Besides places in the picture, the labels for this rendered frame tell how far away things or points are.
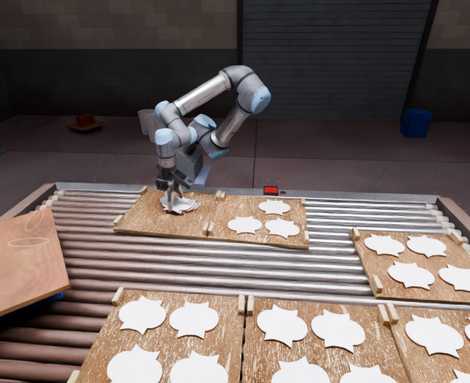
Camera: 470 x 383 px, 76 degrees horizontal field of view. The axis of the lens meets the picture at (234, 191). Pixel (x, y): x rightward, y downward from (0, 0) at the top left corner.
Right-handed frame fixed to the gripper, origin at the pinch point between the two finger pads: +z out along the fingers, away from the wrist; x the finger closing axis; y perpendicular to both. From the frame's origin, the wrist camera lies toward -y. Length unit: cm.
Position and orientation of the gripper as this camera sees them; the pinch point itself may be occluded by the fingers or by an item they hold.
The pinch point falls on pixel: (177, 204)
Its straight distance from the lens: 143.3
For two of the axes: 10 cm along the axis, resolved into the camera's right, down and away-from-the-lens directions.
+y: -9.5, -1.5, 2.8
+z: 0.1, 8.7, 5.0
